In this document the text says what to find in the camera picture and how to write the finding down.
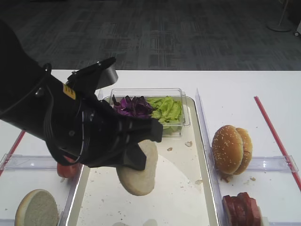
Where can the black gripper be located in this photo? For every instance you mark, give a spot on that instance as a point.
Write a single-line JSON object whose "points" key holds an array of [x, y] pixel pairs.
{"points": [[90, 132]]}

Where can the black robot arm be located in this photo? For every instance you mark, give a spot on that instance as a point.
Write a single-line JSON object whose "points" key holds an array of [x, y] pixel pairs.
{"points": [[24, 86]]}

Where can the green lettuce leaves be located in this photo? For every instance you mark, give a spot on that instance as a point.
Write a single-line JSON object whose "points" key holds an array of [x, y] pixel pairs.
{"points": [[168, 112]]}

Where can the red tomato slices stack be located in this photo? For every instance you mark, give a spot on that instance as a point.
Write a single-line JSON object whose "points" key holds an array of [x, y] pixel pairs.
{"points": [[68, 171]]}

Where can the dark red meat slices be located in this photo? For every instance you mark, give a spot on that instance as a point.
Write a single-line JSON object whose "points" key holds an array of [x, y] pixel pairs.
{"points": [[242, 210]]}

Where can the purple cabbage leaves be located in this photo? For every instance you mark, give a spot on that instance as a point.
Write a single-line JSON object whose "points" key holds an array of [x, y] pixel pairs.
{"points": [[133, 106]]}

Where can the clear plastic salad box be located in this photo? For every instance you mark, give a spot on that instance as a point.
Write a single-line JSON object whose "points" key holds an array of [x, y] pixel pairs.
{"points": [[175, 93]]}

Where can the silver metal tray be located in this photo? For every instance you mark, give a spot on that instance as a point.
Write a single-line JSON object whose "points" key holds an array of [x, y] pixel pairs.
{"points": [[178, 198]]}

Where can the clear divider strip right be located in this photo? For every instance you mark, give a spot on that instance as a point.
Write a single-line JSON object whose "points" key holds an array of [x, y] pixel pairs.
{"points": [[219, 217]]}

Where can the clear divider strip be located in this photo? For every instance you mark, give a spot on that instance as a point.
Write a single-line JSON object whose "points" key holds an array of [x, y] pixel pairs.
{"points": [[219, 217], [73, 184]]}

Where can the sesame bun top front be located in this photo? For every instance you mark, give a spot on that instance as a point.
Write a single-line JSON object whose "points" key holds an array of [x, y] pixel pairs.
{"points": [[227, 148]]}

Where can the sesame bun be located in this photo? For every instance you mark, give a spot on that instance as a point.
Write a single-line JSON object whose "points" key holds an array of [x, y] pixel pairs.
{"points": [[247, 150], [227, 148]]}

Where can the clear divider strip left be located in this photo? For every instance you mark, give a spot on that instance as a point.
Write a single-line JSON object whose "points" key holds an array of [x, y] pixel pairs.
{"points": [[73, 184]]}

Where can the sesame bun top rear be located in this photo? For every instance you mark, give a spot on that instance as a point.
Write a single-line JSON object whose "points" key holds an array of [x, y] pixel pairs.
{"points": [[247, 150]]}

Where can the clear pusher track upper left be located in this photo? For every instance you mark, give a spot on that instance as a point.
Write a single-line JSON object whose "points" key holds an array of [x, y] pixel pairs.
{"points": [[27, 162]]}

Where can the clear pusher track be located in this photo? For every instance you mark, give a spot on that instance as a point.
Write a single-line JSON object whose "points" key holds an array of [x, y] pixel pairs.
{"points": [[27, 162], [285, 164]]}

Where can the clear pusher track upper right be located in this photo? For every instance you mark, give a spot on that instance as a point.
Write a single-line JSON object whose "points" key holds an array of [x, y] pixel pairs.
{"points": [[285, 164]]}

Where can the white floor stand base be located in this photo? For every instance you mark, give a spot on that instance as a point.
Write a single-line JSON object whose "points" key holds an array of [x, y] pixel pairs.
{"points": [[280, 25]]}

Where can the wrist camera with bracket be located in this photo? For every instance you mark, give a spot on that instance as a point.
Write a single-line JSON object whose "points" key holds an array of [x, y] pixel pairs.
{"points": [[97, 76]]}

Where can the right red straw rail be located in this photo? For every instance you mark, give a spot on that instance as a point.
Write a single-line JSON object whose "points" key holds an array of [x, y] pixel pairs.
{"points": [[279, 143]]}

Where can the red straw rail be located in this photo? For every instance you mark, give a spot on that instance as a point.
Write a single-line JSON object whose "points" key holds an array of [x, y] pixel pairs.
{"points": [[11, 150], [279, 143]]}

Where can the left red straw rail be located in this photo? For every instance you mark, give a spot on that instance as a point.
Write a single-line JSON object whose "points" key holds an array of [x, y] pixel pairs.
{"points": [[11, 150]]}

